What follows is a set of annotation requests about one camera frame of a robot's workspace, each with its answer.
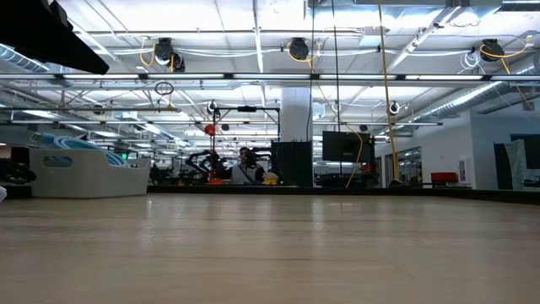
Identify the black tall cabinet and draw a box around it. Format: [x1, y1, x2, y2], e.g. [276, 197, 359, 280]
[271, 141, 314, 188]

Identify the thin yellow drooping cable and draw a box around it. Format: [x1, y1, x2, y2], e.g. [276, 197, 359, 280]
[344, 123, 365, 189]

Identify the black aluminium table frame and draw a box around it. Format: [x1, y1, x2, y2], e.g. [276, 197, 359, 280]
[0, 182, 540, 206]

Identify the white structural column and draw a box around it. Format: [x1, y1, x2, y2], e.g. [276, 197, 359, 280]
[280, 86, 314, 144]

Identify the red storage bin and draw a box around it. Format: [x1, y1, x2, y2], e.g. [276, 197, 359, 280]
[430, 171, 460, 185]

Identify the long ceiling light strip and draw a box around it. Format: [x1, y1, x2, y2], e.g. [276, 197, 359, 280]
[0, 72, 540, 82]

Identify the thick yellow hanging cable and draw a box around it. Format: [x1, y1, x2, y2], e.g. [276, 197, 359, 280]
[376, 0, 401, 187]

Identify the silver ventilation duct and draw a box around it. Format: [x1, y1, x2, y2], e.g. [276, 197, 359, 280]
[415, 54, 540, 120]

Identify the black hanging cable loop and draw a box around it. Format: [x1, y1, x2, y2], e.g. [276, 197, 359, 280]
[154, 80, 175, 96]

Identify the black ceiling cable reel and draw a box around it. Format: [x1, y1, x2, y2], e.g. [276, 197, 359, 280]
[153, 36, 186, 73]
[479, 37, 506, 63]
[288, 36, 311, 62]

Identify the person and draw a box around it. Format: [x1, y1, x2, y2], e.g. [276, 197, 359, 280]
[230, 146, 267, 186]

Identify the black wall monitor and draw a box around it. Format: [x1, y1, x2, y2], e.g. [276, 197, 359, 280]
[322, 130, 375, 164]

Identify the black distant station frame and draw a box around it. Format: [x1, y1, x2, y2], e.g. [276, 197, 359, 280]
[212, 106, 283, 187]

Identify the translucent white plastic bin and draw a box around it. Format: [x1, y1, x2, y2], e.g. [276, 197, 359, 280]
[28, 147, 152, 199]

